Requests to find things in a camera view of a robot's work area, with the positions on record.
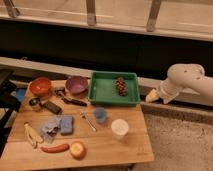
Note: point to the blue object at table edge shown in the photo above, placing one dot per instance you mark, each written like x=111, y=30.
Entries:
x=20, y=94

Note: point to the wooden table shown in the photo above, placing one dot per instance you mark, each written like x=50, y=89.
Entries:
x=102, y=147

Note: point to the black handled peeler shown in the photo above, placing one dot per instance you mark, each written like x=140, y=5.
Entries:
x=60, y=92

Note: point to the green plastic tray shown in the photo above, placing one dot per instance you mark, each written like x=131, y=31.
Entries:
x=102, y=89

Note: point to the black chair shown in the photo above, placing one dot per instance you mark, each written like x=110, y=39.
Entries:
x=7, y=101

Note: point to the white plastic cup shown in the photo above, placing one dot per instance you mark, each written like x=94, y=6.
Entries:
x=120, y=128

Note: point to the orange bowl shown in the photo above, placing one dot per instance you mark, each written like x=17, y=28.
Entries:
x=40, y=86

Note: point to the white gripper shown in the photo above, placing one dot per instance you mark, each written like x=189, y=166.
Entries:
x=166, y=91

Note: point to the blue sponge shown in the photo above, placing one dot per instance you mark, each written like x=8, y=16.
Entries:
x=66, y=125

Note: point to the clear plastic bag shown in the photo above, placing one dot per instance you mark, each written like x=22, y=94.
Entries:
x=48, y=129

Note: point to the small metal can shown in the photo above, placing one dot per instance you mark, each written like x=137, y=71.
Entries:
x=35, y=104

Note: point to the peeled banana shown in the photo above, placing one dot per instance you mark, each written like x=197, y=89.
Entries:
x=32, y=135

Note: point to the silver metal fork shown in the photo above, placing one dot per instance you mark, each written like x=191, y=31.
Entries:
x=83, y=115

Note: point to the blue plastic cup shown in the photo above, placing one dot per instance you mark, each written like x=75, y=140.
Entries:
x=100, y=115

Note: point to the red sausage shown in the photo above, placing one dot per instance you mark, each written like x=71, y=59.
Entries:
x=56, y=149

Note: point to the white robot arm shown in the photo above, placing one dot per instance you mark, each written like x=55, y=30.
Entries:
x=179, y=77

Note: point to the purple bowl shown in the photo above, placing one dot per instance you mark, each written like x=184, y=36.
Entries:
x=76, y=84

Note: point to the black rectangular remote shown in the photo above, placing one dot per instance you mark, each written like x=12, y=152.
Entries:
x=52, y=107

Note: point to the red yellow apple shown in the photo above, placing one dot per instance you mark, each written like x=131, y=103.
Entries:
x=77, y=150

